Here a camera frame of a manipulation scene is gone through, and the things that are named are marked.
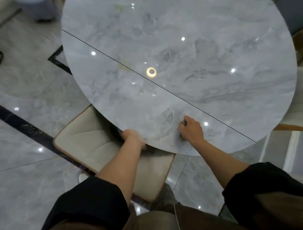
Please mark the person's right hand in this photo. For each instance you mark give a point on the person's right hand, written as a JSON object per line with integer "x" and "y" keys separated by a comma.
{"x": 193, "y": 130}

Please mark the person's left hand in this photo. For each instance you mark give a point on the person's left hand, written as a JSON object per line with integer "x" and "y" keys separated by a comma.
{"x": 133, "y": 137}

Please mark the grey cleaning cloth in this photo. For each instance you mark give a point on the grey cleaning cloth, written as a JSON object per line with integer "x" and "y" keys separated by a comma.
{"x": 184, "y": 123}

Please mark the cream orange chair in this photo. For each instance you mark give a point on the cream orange chair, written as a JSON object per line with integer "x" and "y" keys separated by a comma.
{"x": 294, "y": 106}
{"x": 82, "y": 139}

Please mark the person's left forearm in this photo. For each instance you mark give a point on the person's left forearm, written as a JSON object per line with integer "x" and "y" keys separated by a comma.
{"x": 123, "y": 170}

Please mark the person's right forearm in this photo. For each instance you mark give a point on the person's right forearm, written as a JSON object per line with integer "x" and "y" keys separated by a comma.
{"x": 217, "y": 161}

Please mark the person's white shoe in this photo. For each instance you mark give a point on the person's white shoe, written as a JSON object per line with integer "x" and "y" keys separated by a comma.
{"x": 82, "y": 177}

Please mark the person's grey trousers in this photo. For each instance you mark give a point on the person's grey trousers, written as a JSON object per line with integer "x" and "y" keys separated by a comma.
{"x": 165, "y": 199}

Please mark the person's black shirt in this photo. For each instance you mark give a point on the person's black shirt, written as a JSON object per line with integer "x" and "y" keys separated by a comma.
{"x": 94, "y": 201}

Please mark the grey marble dining table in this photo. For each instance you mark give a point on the grey marble dining table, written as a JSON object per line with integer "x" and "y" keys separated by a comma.
{"x": 189, "y": 47}

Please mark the person's cream top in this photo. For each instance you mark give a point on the person's cream top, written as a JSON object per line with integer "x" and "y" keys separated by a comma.
{"x": 156, "y": 221}

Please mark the person's brown vest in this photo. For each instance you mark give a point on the person's brown vest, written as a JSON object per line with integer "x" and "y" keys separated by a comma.
{"x": 203, "y": 220}

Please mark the grey cube ottoman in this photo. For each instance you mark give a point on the grey cube ottoman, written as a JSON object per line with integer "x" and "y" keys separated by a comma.
{"x": 38, "y": 9}

